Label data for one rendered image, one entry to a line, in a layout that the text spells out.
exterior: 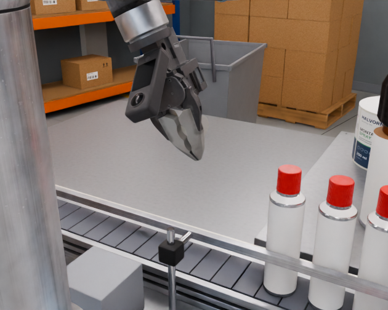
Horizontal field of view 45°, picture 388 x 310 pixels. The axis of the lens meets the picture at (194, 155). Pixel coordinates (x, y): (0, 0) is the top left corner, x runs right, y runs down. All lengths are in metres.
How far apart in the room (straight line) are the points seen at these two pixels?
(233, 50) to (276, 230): 2.88
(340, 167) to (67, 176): 0.70
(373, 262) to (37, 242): 0.47
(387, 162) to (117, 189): 0.63
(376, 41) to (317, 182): 4.34
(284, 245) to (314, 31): 3.40
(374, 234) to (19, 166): 0.48
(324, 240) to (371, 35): 4.80
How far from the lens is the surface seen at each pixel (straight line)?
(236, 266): 0.81
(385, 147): 0.88
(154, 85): 0.67
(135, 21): 0.71
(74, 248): 0.92
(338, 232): 0.66
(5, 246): 0.30
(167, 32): 0.72
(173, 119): 0.74
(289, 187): 0.66
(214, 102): 2.78
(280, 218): 0.68
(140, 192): 1.15
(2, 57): 0.27
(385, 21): 5.34
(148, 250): 0.85
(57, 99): 4.46
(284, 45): 4.14
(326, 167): 1.20
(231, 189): 1.16
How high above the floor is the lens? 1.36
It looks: 23 degrees down
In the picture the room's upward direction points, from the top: straight up
